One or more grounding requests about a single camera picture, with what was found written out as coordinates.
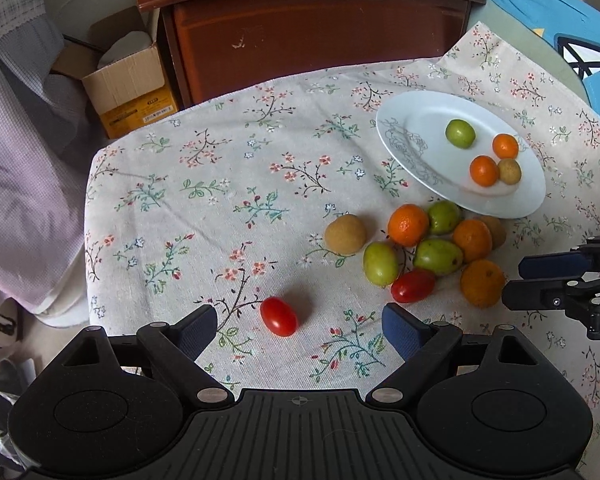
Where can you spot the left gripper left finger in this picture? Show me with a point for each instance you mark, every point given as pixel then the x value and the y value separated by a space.
pixel 172 352

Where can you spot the red cherry tomato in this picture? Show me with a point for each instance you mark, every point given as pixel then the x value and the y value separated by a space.
pixel 413 286
pixel 279 317

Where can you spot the large orange mandarin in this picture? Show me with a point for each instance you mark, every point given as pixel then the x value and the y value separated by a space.
pixel 481 283

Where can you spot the white plate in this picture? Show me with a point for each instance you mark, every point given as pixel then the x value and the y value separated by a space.
pixel 412 127

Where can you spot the green jujube top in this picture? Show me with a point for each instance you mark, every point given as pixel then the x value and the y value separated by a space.
pixel 444 217

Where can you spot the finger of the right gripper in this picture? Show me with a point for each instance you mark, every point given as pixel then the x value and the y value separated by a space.
pixel 558 265
pixel 537 294

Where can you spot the cardboard box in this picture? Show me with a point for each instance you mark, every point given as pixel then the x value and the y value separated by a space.
pixel 121 70

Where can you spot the floral tablecloth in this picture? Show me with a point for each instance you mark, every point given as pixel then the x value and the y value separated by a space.
pixel 227 203

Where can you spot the orange mandarin front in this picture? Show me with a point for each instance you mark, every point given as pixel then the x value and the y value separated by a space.
pixel 505 146

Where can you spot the wooden cabinet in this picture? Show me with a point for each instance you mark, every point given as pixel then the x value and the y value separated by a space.
pixel 220 46

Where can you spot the small green jujube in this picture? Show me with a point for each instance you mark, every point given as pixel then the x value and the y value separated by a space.
pixel 381 264

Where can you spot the checked grey cloth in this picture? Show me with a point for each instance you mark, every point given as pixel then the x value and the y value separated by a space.
pixel 47 141

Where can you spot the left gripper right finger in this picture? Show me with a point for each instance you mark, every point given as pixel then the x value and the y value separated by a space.
pixel 426 351

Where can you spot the green jujube front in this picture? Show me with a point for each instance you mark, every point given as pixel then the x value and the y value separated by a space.
pixel 460 133

